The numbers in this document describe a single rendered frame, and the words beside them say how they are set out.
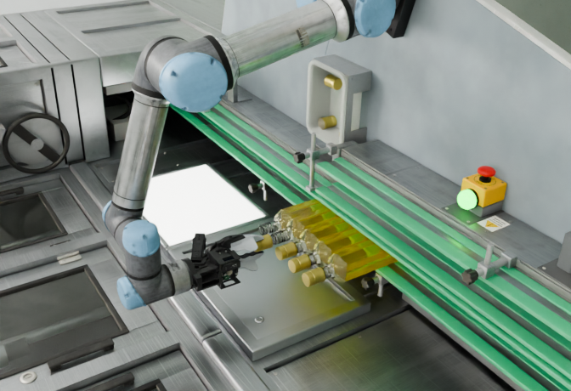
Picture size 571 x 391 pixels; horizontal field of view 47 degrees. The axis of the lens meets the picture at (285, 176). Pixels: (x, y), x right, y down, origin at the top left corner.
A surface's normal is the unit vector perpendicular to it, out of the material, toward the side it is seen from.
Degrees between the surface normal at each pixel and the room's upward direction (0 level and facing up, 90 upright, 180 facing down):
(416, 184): 90
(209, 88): 80
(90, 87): 90
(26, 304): 90
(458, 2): 0
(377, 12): 95
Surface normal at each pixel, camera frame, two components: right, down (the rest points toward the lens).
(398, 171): 0.02, -0.88
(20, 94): 0.54, 0.40
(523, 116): -0.84, 0.24
